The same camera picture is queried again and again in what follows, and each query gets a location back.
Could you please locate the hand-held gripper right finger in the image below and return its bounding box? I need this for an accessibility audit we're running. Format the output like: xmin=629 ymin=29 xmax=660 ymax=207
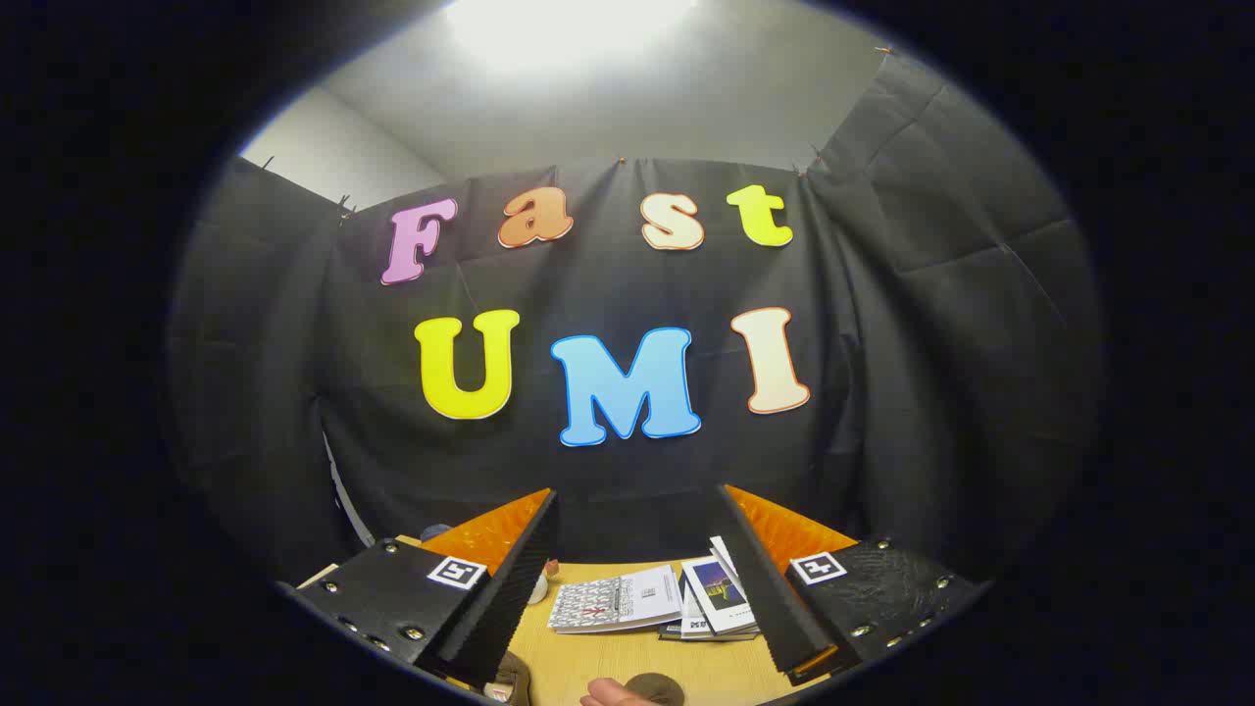
xmin=716 ymin=483 xmax=989 ymax=687

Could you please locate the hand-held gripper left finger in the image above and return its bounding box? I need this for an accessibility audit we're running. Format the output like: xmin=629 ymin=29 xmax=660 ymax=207
xmin=277 ymin=487 xmax=562 ymax=692

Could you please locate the white book blue picture cover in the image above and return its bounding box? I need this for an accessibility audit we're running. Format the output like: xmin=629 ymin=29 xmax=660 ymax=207
xmin=681 ymin=554 xmax=761 ymax=636

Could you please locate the white book black lettering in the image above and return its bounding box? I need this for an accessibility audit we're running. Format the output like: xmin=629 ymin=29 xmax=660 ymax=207
xmin=677 ymin=574 xmax=709 ymax=640

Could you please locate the grey patterned white book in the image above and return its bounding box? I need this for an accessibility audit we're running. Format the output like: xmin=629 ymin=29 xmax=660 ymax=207
xmin=547 ymin=563 xmax=685 ymax=636

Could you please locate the dark covered book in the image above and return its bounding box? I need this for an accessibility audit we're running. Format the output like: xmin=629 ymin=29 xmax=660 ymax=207
xmin=659 ymin=620 xmax=761 ymax=644

